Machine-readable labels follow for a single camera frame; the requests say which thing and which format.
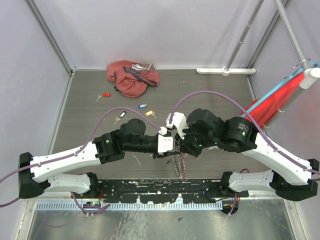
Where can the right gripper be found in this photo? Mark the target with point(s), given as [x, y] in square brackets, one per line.
[185, 147]

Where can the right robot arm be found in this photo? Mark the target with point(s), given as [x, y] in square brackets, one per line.
[289, 176]

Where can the key with black tag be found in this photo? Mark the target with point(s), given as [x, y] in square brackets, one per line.
[119, 117]

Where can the white slotted cable duct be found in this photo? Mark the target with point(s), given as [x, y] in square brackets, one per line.
[175, 206]

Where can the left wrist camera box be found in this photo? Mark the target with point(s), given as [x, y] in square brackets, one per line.
[165, 144]

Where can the red cloth on hanger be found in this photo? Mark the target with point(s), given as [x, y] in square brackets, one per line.
[268, 108]

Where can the key with red tag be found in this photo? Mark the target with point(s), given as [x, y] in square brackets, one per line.
[103, 95]

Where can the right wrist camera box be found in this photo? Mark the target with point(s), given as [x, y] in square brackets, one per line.
[177, 121]

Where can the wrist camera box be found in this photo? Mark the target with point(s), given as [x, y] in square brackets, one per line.
[177, 121]
[165, 144]

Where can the grey rack pole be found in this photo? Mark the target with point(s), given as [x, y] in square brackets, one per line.
[244, 34]

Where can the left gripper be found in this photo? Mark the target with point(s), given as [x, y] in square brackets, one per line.
[164, 155]

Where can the white rack base bar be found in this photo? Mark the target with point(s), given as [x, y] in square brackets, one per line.
[226, 71]

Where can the red crumpled shirt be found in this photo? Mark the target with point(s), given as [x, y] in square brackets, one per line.
[132, 78]

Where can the key with blue tag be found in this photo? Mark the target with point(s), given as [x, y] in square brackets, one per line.
[142, 106]

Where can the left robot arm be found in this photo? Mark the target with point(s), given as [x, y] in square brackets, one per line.
[48, 173]

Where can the key with yellow tag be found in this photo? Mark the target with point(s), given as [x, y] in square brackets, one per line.
[150, 113]

